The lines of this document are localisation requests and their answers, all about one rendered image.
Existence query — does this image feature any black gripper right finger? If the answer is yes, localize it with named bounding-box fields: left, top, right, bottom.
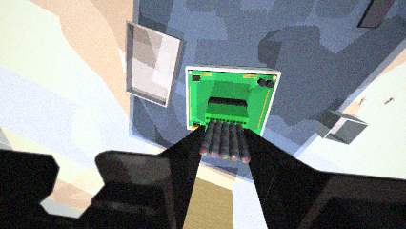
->
left=244, top=129, right=406, bottom=229

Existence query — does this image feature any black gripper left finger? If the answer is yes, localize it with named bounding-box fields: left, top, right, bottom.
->
left=94, top=125, right=206, bottom=229

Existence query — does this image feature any green circuit board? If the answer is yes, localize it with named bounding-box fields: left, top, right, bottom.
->
left=189, top=71, right=277, bottom=135

